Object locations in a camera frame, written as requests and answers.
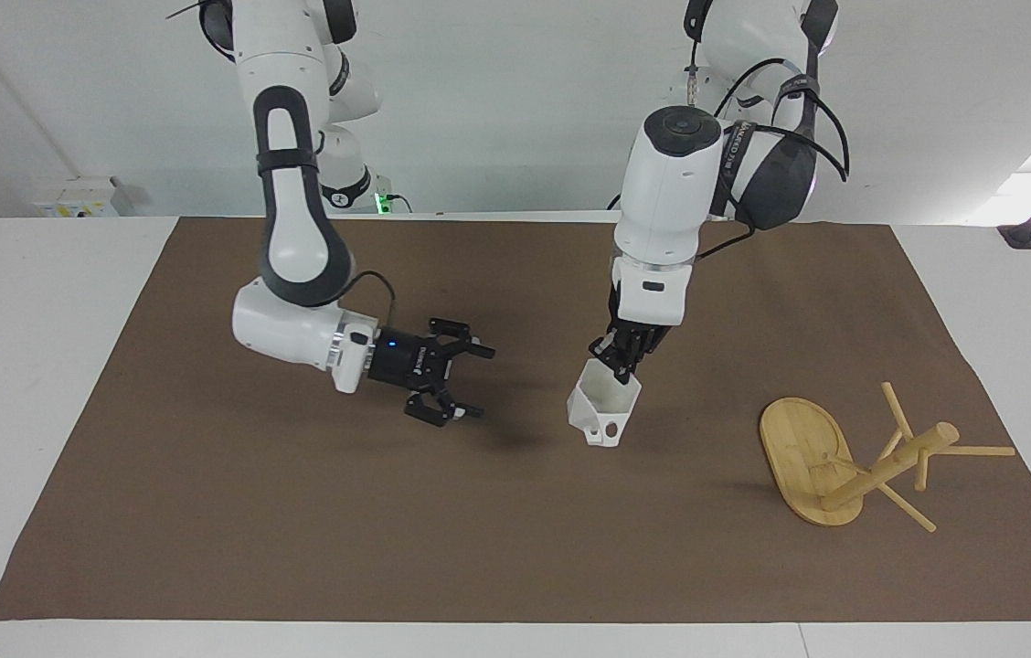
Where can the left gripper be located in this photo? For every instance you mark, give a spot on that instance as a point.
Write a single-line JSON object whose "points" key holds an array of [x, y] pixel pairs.
{"points": [[643, 331]]}

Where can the white electrical socket box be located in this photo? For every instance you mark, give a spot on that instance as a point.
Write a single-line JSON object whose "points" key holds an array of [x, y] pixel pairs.
{"points": [[77, 199]]}

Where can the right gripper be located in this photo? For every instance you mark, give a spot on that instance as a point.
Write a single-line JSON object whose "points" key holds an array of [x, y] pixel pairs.
{"points": [[401, 358]]}

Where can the white angular cup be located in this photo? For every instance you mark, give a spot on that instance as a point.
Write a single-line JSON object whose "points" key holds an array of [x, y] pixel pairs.
{"points": [[602, 407]]}

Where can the wooden cup rack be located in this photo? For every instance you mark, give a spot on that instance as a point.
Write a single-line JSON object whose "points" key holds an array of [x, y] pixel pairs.
{"points": [[808, 457]]}

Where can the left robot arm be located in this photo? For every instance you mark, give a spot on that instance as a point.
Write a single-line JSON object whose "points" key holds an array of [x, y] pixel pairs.
{"points": [[671, 196]]}

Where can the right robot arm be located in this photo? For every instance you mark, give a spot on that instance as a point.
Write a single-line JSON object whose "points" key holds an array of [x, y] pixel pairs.
{"points": [[296, 228]]}

